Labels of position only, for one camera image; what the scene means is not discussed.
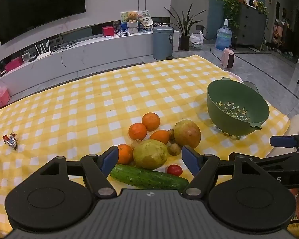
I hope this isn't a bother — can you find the black cable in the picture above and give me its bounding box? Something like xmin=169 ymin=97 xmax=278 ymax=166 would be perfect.
xmin=50 ymin=42 xmax=78 ymax=68

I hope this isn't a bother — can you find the brown kiwi front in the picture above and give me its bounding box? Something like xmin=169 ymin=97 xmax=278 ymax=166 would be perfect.
xmin=167 ymin=143 xmax=182 ymax=156

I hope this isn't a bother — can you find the grey-blue trash bin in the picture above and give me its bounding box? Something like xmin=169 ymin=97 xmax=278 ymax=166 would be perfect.
xmin=153 ymin=25 xmax=175 ymax=61

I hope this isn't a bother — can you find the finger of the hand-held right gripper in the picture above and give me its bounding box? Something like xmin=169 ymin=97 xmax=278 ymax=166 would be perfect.
xmin=269 ymin=132 xmax=299 ymax=153
xmin=248 ymin=151 xmax=299 ymax=172

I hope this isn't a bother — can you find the potted long-leaf plant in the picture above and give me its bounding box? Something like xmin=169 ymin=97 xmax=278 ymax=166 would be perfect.
xmin=164 ymin=4 xmax=207 ymax=51

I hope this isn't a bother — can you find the red box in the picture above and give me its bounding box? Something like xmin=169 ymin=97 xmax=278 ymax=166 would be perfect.
xmin=102 ymin=26 xmax=114 ymax=38

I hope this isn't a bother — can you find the dark grey cabinet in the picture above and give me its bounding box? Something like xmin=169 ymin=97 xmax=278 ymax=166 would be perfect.
xmin=235 ymin=4 xmax=267 ymax=48

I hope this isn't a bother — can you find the white plastic bag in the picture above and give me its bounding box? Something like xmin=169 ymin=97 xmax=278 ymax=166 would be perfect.
xmin=189 ymin=31 xmax=205 ymax=50

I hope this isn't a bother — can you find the green colander bowl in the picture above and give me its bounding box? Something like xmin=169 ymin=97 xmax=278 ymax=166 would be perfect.
xmin=206 ymin=77 xmax=270 ymax=140

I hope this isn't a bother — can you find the red tomato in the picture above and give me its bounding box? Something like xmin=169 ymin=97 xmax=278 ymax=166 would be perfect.
xmin=166 ymin=164 xmax=183 ymax=176

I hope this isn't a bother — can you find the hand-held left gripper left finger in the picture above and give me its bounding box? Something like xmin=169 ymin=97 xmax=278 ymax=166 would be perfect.
xmin=40 ymin=145 xmax=120 ymax=199

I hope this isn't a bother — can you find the black television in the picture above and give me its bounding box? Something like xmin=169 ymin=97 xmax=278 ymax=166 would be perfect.
xmin=0 ymin=0 xmax=86 ymax=46

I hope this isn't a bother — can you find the colourful picture box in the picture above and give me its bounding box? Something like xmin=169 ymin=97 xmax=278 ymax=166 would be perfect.
xmin=120 ymin=10 xmax=150 ymax=33

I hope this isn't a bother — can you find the blue water jug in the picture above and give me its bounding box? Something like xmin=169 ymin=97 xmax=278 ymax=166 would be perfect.
xmin=215 ymin=19 xmax=233 ymax=51

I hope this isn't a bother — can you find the yellow checkered cloth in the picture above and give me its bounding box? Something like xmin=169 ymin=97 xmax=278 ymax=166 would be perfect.
xmin=0 ymin=54 xmax=291 ymax=239

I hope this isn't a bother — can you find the crumpled candy wrapper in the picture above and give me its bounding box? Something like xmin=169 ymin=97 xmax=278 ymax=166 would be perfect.
xmin=2 ymin=131 xmax=18 ymax=151

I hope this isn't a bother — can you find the shelf with toys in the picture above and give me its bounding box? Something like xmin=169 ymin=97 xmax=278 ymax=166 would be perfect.
xmin=271 ymin=17 xmax=297 ymax=58

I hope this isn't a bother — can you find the white router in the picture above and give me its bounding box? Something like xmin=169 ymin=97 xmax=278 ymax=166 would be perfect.
xmin=35 ymin=40 xmax=51 ymax=60

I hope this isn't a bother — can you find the trailing green plant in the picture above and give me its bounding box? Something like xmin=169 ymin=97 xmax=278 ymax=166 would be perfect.
xmin=216 ymin=0 xmax=246 ymax=29

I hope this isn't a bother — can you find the yellow-green pear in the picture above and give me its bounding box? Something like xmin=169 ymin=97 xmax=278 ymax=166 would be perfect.
xmin=133 ymin=139 xmax=168 ymax=170

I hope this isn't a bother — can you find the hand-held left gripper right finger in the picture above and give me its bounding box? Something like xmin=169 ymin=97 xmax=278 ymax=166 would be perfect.
xmin=181 ymin=145 xmax=261 ymax=197

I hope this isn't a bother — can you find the white TV console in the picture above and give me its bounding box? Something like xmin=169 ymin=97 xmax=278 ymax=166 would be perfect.
xmin=0 ymin=28 xmax=181 ymax=97

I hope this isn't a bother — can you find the pink space heater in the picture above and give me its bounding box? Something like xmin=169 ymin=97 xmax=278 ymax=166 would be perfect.
xmin=220 ymin=47 xmax=236 ymax=69

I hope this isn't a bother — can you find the green cucumber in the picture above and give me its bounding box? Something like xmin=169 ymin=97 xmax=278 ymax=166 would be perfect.
xmin=110 ymin=164 xmax=190 ymax=192

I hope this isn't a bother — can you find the orange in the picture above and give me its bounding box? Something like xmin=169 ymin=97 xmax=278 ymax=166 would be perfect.
xmin=128 ymin=123 xmax=148 ymax=140
xmin=142 ymin=113 xmax=161 ymax=131
xmin=116 ymin=144 xmax=134 ymax=165
xmin=150 ymin=130 xmax=170 ymax=145

